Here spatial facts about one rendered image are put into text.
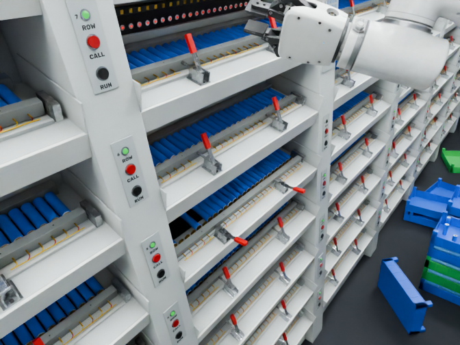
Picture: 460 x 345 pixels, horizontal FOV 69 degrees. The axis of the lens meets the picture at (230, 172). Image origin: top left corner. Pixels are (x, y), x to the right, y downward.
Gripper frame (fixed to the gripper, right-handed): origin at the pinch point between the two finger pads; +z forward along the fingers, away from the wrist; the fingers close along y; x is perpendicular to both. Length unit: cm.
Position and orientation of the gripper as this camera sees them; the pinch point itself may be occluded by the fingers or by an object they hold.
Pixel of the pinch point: (257, 18)
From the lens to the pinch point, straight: 66.3
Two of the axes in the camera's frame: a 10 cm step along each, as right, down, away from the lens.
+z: -9.3, -3.2, 1.5
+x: 3.5, -8.2, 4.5
